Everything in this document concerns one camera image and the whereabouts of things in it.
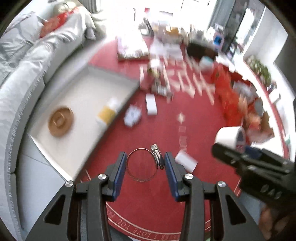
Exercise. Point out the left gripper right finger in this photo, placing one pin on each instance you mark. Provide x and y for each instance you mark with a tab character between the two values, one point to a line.
229	218

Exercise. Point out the green potted plant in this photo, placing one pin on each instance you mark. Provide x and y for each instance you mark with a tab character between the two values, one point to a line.
260	70

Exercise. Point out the grey covered sofa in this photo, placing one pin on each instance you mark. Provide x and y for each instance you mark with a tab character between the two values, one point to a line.
28	61

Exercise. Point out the white masking tape roll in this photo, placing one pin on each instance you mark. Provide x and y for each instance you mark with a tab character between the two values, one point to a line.
233	137

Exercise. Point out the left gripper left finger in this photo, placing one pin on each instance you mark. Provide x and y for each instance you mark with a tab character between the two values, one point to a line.
80	209

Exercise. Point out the large metal hose clamp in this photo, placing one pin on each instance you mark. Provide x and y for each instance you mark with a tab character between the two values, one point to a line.
142	164

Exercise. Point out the yellow label pill bottle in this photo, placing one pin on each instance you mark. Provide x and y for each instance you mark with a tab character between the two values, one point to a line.
109	111

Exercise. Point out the white small box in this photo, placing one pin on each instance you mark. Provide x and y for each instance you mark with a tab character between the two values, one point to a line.
151	104

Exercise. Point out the red embroidered cushion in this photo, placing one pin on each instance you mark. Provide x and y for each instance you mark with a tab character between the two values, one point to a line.
56	22

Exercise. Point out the red fruit cardboard box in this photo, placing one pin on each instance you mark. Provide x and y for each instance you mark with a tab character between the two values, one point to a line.
241	104

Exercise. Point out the shallow white tray box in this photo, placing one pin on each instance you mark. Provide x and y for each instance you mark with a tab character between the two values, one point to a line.
85	96

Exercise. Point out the round red printed rug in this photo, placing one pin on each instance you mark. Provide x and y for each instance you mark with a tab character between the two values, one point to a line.
188	123

